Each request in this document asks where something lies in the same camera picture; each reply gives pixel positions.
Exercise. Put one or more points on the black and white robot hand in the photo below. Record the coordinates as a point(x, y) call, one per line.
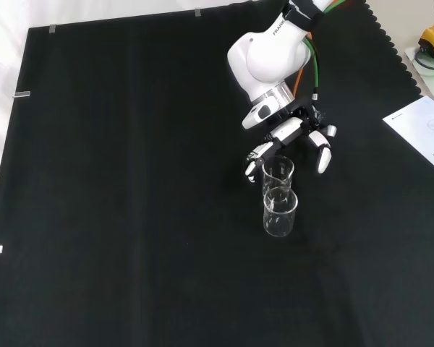
point(289, 130)

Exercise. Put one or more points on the clear glass beaker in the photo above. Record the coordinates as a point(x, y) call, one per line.
point(278, 177)
point(280, 217)

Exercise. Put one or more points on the white printed booklet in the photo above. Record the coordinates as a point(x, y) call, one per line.
point(419, 137)

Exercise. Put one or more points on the black bench cloth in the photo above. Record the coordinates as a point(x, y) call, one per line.
point(130, 180)

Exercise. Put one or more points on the yellow stop button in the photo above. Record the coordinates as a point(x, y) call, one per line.
point(432, 38)

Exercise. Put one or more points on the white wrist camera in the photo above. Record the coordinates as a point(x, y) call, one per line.
point(255, 117)

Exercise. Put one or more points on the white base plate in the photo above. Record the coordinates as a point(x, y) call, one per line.
point(430, 85)

